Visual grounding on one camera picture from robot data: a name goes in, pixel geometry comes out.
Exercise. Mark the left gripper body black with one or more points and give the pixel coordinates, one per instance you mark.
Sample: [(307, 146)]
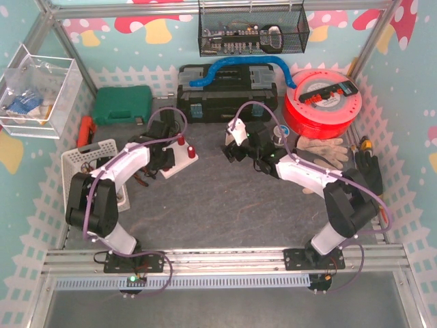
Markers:
[(165, 120)]

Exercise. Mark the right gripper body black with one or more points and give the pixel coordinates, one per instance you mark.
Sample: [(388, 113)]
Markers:
[(233, 150)]

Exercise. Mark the white peg fixture board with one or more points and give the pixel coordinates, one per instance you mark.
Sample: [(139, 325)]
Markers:
[(181, 160)]

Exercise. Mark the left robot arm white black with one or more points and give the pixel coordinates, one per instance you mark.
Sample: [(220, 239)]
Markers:
[(92, 198)]

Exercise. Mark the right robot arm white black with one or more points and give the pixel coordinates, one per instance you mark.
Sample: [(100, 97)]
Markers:
[(348, 206)]

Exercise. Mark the black battery holder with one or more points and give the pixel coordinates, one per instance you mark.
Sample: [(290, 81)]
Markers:
[(168, 117)]

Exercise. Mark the black plastic toolbox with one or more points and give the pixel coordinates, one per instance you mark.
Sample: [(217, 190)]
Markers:
[(232, 86)]

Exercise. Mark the green plastic tool case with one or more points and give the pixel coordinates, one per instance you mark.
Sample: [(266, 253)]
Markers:
[(114, 105)]

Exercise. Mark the white perforated plastic basket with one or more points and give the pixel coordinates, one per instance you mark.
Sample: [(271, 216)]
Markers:
[(84, 159)]

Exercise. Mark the lower beige work glove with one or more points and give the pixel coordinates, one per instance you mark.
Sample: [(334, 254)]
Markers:
[(307, 190)]

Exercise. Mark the beige work glove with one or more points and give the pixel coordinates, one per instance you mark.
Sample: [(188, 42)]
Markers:
[(328, 153), (307, 190)]

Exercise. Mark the upper beige work glove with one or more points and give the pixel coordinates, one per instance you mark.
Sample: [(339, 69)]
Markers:
[(328, 153)]

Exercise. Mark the red filament spool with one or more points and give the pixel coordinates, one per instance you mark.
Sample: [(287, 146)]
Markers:
[(326, 119)]

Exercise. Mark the black red terminal strip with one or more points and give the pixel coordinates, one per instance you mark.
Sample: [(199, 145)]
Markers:
[(345, 88)]

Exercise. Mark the black yellow rubber glove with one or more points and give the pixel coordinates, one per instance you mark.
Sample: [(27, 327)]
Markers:
[(368, 166)]

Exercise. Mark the blue white work glove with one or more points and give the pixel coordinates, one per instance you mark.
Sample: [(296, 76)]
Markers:
[(27, 103)]

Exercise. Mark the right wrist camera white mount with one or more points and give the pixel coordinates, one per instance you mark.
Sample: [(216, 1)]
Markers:
[(236, 131)]

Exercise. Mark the red handled pliers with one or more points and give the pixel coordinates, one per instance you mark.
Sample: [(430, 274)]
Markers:
[(141, 176)]

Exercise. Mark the small solder wire spool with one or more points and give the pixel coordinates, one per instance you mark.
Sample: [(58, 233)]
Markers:
[(280, 135)]

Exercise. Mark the orange handled tool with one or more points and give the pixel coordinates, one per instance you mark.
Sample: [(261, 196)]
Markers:
[(87, 130)]

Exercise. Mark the black wire mesh basket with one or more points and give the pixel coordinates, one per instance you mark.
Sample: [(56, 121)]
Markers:
[(252, 28)]

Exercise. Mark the white slotted cable duct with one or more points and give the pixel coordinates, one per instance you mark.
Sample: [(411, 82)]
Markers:
[(184, 282)]

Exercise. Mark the clear acrylic wall box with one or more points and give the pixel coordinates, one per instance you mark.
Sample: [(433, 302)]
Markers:
[(57, 79)]

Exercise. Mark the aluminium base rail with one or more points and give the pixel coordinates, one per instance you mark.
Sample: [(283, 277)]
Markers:
[(238, 260)]

